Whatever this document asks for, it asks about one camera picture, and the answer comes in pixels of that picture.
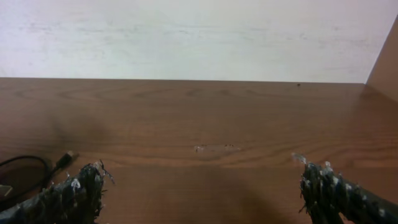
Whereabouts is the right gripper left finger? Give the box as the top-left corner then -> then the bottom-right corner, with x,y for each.
1,161 -> 114,224

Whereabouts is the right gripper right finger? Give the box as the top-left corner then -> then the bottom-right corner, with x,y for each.
292,153 -> 397,224

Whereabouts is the black USB cable blue plug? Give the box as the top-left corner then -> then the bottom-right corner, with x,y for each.
0,151 -> 80,206

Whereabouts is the white USB cable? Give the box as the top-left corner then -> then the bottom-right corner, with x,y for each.
0,184 -> 14,198

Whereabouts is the wooden side panel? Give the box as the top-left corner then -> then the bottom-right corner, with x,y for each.
366,17 -> 398,101

